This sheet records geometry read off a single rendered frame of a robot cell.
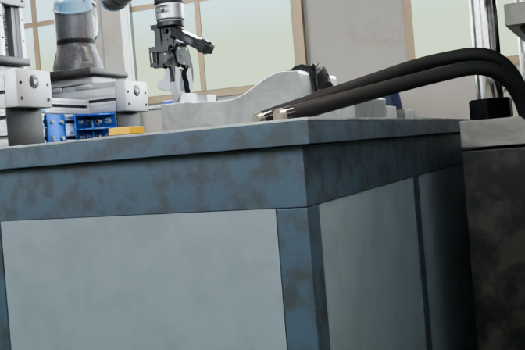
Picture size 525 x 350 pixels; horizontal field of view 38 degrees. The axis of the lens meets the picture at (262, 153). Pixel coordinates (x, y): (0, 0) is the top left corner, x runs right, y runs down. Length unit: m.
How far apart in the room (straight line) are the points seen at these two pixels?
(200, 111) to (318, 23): 3.08
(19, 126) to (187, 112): 0.40
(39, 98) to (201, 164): 0.81
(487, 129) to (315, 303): 0.73
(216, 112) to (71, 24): 0.71
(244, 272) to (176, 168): 0.19
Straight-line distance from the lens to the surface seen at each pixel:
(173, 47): 1.97
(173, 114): 1.90
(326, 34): 4.86
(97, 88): 2.31
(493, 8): 1.79
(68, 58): 2.37
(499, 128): 1.71
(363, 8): 4.83
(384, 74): 1.57
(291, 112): 1.34
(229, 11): 5.07
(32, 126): 1.94
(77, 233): 1.32
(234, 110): 1.82
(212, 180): 1.16
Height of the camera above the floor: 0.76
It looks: level
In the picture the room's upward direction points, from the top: 5 degrees counter-clockwise
